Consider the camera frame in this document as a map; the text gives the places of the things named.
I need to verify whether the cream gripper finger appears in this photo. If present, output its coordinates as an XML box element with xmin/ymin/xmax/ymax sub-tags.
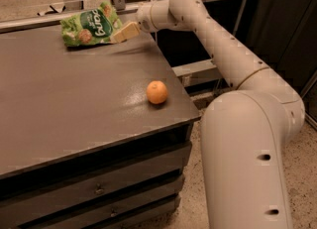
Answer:
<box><xmin>110</xmin><ymin>22</ymin><xmax>140</xmax><ymax>44</ymax></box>

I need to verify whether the green rice chip bag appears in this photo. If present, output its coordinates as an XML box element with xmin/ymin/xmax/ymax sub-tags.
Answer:
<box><xmin>60</xmin><ymin>1</ymin><xmax>122</xmax><ymax>47</ymax></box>

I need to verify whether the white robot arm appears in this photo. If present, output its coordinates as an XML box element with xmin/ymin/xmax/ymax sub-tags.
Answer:
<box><xmin>136</xmin><ymin>0</ymin><xmax>305</xmax><ymax>229</ymax></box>

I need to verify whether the orange fruit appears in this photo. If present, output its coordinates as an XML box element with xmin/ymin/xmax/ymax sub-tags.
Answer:
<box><xmin>146</xmin><ymin>80</ymin><xmax>167</xmax><ymax>104</ymax></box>

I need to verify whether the grey drawer cabinet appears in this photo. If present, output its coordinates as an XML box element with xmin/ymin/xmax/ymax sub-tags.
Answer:
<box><xmin>0</xmin><ymin>123</ymin><xmax>194</xmax><ymax>229</ymax></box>

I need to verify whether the grey metal frame rail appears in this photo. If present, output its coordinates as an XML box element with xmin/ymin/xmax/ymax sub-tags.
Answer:
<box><xmin>0</xmin><ymin>0</ymin><xmax>222</xmax><ymax>34</ymax></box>

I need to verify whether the grey metal bracket beam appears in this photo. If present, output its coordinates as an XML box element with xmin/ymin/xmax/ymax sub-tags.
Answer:
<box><xmin>172</xmin><ymin>59</ymin><xmax>222</xmax><ymax>87</ymax></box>

